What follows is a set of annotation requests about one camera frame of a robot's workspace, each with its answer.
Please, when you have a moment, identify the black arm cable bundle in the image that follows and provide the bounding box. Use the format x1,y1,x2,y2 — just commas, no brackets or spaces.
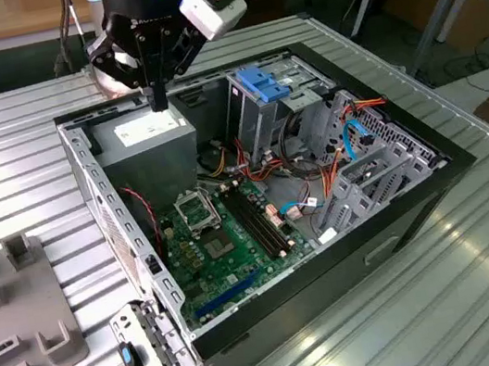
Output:
42,0,94,82

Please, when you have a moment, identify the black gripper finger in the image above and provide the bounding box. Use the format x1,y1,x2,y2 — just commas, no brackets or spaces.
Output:
80,12,164,124
147,19,219,112

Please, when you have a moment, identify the plain brown cardboard box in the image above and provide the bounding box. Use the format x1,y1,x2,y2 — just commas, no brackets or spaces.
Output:
382,0,489,66

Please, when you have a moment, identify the grey parts rack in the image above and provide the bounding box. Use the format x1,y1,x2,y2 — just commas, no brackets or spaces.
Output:
0,207,93,366

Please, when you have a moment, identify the green motherboard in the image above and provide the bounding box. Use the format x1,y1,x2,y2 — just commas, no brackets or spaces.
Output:
152,168,328,334

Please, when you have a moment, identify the blue wire with white tag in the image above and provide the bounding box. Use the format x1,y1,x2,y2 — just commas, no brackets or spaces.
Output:
279,196,322,221

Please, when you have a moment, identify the thick black cable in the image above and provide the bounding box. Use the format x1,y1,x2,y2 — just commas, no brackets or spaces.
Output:
272,105,324,184

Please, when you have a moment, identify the red yellow supply wire bundle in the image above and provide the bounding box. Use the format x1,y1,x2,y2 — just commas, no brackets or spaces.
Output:
193,127,291,198

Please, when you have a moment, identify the black open PC case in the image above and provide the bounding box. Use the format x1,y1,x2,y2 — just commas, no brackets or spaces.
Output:
46,15,489,366

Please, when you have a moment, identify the metal socket cover frame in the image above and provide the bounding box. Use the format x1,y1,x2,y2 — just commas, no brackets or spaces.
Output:
171,186,225,241

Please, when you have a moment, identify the black RAM slot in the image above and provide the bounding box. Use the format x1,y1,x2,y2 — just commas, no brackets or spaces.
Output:
225,181,282,264
219,183,277,267
236,177,295,259
231,179,289,261

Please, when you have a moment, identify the red black twisted wire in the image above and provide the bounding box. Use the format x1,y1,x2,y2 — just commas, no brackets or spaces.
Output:
117,181,168,265

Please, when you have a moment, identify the grey metal card retention bracket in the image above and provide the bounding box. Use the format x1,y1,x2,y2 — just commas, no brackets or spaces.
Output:
107,291,199,366

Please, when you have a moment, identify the grey metal disk bay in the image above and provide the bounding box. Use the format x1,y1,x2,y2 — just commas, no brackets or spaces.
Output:
294,74,463,246

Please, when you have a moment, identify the grey metal drive cage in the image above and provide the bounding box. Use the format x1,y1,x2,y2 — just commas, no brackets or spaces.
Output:
223,53,348,167

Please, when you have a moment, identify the blue expansion slot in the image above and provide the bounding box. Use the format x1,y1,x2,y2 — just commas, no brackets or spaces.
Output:
188,268,270,320

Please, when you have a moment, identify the orange yellow power wire bundle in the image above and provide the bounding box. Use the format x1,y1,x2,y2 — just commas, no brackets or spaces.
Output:
306,93,404,202

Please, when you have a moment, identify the grey power supply unit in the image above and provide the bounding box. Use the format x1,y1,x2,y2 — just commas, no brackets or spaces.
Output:
87,99,209,222

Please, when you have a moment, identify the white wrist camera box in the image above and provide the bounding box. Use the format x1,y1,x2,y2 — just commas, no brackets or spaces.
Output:
176,0,254,46

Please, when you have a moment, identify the blue plastic cage latch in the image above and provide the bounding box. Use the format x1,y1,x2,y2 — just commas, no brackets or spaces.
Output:
234,58,295,107

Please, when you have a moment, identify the light blue data wire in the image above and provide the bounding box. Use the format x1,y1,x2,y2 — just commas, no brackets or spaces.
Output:
339,115,370,163

